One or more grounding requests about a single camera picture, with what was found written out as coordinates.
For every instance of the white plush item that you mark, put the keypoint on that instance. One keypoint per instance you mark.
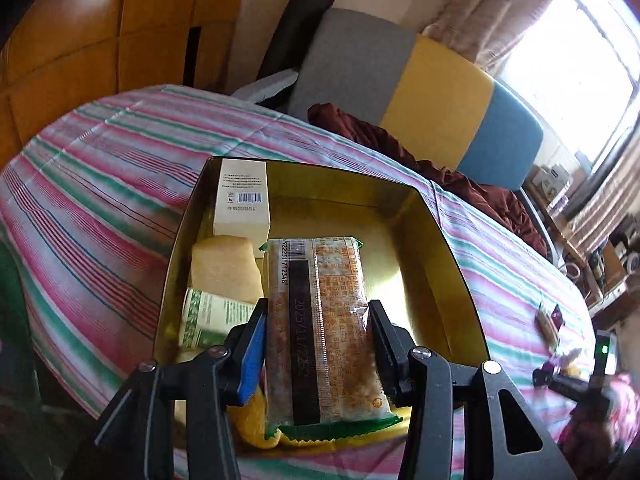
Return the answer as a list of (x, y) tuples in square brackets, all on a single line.
[(567, 360)]

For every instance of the cream box with barcode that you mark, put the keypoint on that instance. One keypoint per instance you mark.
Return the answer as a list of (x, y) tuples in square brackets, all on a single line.
[(240, 210)]

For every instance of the wooden wardrobe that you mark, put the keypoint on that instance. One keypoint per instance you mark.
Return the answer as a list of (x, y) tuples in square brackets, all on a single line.
[(75, 35)]

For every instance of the green tea box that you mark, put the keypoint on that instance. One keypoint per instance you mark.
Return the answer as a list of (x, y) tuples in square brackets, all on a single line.
[(210, 315)]

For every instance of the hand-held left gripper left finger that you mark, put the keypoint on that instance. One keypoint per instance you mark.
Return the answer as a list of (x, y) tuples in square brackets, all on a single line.
[(252, 355)]

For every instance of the cream knit sock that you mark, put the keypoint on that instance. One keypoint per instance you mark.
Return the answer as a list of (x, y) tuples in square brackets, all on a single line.
[(225, 265)]

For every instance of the patterned beige curtain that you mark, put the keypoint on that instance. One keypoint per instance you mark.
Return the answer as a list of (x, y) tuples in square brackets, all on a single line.
[(610, 195), (495, 5)]

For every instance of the orange snack packet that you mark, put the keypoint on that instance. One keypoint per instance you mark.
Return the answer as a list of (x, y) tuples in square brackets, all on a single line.
[(330, 335)]

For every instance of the cluttered shelf unit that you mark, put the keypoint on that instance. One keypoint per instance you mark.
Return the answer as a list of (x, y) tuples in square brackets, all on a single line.
[(612, 275)]

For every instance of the black upright cushion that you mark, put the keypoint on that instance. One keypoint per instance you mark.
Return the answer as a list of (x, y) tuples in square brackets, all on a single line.
[(295, 25)]

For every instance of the red box with gold interior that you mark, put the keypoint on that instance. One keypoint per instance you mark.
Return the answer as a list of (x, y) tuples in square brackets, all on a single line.
[(385, 220)]

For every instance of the window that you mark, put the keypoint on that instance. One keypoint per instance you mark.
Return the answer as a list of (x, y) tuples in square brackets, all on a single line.
[(575, 70)]

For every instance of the purple packet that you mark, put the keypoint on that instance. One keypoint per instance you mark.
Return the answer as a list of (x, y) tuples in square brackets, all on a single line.
[(556, 316)]

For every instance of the yellow snack packet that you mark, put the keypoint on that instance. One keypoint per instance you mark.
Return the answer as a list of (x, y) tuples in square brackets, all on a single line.
[(250, 425)]

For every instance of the small brown packet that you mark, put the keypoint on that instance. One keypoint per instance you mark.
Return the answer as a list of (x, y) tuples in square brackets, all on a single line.
[(546, 326)]

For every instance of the dark red blanket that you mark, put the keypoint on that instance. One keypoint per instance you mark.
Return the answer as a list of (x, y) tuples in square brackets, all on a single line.
[(475, 195)]

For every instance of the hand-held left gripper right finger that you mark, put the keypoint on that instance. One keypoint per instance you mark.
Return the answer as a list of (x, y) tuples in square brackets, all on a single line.
[(382, 345)]

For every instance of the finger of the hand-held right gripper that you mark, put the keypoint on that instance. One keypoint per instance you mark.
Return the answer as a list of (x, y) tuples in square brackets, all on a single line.
[(565, 380)]

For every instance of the white carton box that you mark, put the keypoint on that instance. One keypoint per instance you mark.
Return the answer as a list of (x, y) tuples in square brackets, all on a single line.
[(552, 180)]

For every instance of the small white fan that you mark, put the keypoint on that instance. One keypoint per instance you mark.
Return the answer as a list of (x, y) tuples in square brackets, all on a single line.
[(629, 260)]

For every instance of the grey yellow blue headboard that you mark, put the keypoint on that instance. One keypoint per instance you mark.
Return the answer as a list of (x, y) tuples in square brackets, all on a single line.
[(435, 90)]

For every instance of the wooden desk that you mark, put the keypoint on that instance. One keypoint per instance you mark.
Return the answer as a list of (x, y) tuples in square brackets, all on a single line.
[(570, 240)]

